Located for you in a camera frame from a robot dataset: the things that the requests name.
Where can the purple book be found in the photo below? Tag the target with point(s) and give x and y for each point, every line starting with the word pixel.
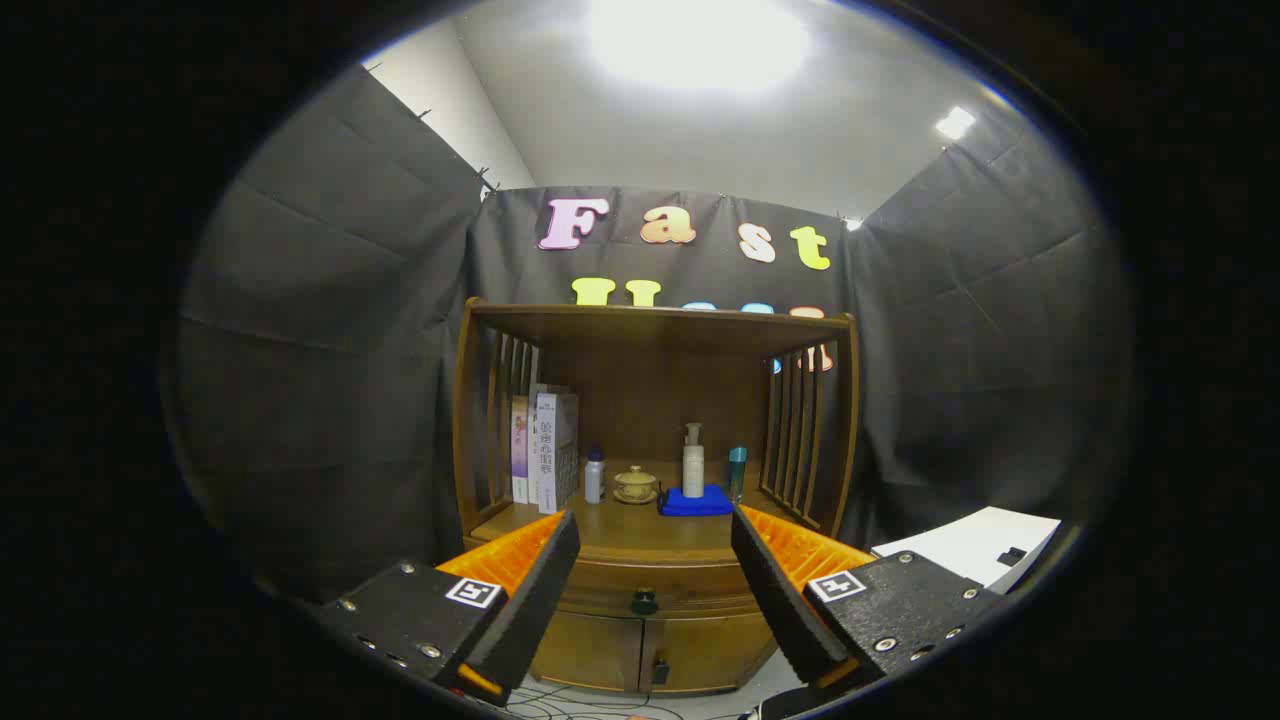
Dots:
pixel 520 450

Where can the wooden drawer with black knob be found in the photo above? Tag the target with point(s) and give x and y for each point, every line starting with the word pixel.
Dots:
pixel 690 585

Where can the black backdrop cloth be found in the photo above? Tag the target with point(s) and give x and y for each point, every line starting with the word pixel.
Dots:
pixel 330 350

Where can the brown wooden cabinet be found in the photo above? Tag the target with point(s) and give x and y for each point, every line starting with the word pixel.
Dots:
pixel 650 380

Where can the white drawer unit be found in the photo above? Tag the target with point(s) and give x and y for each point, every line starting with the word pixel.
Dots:
pixel 970 545

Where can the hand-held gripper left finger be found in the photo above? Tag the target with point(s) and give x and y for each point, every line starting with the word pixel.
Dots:
pixel 535 600

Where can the small ceiling light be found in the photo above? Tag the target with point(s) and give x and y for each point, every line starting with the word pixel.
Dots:
pixel 955 122

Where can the white bottle with blue cap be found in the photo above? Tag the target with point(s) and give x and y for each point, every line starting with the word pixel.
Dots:
pixel 594 480

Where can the large ceiling lamp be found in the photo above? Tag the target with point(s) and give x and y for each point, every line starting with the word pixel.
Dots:
pixel 695 40

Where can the wooden countertop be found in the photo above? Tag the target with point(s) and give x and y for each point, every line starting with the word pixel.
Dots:
pixel 640 532

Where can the white boxed book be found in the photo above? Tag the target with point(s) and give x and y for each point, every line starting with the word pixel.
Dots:
pixel 556 450

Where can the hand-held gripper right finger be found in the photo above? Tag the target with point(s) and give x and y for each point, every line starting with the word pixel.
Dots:
pixel 780 600

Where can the blue folded cloth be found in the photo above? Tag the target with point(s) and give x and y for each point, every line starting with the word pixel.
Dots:
pixel 695 503

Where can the white pump bottle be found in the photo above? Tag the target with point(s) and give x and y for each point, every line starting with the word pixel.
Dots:
pixel 693 470

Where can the beige lidded teacup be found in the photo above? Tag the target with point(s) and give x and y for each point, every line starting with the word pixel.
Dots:
pixel 635 487

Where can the teal bottle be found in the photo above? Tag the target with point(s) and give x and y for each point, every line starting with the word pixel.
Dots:
pixel 737 475

